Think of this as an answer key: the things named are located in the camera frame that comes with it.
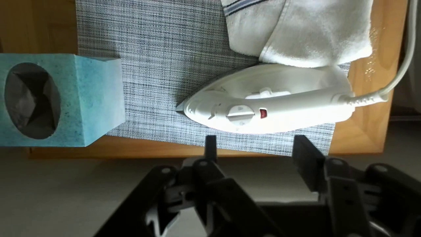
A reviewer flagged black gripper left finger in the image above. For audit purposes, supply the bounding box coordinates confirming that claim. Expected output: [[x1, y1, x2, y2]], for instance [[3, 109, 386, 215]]
[[92, 134, 283, 237]]

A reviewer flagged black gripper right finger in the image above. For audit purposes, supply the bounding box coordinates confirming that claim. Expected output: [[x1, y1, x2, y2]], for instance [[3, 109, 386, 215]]
[[292, 134, 421, 237]]

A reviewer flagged white pressing iron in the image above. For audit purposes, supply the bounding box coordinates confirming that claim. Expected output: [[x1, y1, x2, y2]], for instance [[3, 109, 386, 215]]
[[175, 63, 357, 136]]

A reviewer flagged wooden nightstand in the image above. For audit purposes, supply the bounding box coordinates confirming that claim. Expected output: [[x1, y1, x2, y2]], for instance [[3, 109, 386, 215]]
[[0, 0, 411, 161]]

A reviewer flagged grey woven placemat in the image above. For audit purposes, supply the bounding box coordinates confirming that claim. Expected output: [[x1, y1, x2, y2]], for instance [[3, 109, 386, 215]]
[[75, 0, 353, 158]]

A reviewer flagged teal tissue box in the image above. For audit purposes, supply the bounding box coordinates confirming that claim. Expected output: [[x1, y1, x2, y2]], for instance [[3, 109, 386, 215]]
[[0, 53, 126, 149]]

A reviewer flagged white folded cloth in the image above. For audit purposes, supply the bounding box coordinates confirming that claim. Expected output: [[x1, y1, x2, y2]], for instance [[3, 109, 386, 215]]
[[219, 0, 376, 70]]

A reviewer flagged white iron power cord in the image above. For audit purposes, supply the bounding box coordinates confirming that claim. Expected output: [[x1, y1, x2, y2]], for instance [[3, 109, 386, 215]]
[[336, 0, 421, 108]]

